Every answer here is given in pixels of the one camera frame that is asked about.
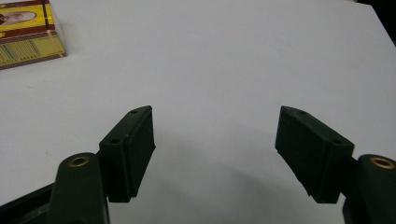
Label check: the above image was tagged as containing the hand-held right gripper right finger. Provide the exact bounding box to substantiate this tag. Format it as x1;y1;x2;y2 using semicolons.
275;105;396;224

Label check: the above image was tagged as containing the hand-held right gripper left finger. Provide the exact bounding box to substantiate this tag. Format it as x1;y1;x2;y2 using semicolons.
45;105;156;224

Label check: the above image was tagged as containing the yellow and maroon box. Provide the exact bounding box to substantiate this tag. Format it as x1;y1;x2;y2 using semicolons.
0;0;68;71

